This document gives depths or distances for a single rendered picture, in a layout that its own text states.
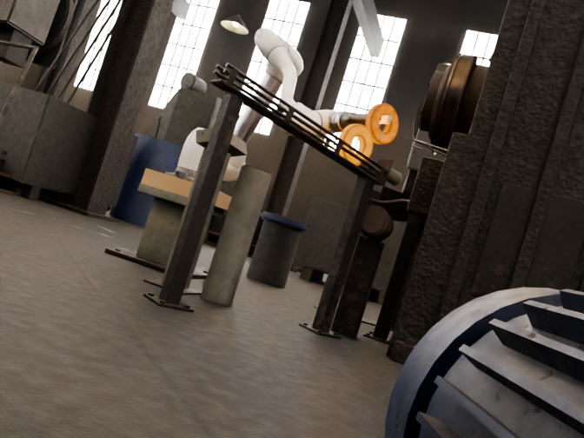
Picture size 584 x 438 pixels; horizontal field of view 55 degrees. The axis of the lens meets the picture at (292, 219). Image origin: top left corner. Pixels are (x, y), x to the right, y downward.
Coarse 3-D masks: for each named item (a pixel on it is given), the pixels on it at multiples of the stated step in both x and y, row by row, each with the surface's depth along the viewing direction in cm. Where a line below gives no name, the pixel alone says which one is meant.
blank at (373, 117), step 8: (376, 104) 214; (384, 104) 214; (368, 112) 212; (376, 112) 212; (384, 112) 214; (392, 112) 217; (368, 120) 211; (376, 120) 212; (392, 120) 217; (368, 128) 212; (376, 128) 212; (384, 128) 219; (392, 128) 218; (376, 136) 213; (384, 136) 216; (392, 136) 218
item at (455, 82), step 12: (456, 60) 241; (468, 60) 243; (456, 72) 238; (456, 84) 236; (444, 96) 236; (456, 96) 236; (444, 108) 238; (444, 120) 239; (444, 132) 242; (444, 144) 248
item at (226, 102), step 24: (240, 96) 174; (216, 120) 175; (216, 144) 172; (216, 168) 173; (192, 192) 175; (360, 192) 213; (192, 216) 171; (360, 216) 214; (192, 240) 172; (336, 264) 212; (168, 288) 171; (336, 288) 212; (336, 336) 211
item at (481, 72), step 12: (468, 72) 236; (480, 72) 240; (468, 84) 238; (480, 84) 237; (468, 96) 237; (456, 108) 235; (468, 108) 237; (456, 120) 240; (468, 120) 238; (468, 132) 241
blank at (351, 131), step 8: (344, 128) 207; (352, 128) 205; (360, 128) 208; (344, 136) 204; (352, 136) 206; (360, 136) 209; (368, 136) 211; (360, 144) 212; (368, 144) 212; (344, 152) 205; (352, 152) 207; (368, 152) 212; (352, 160) 208
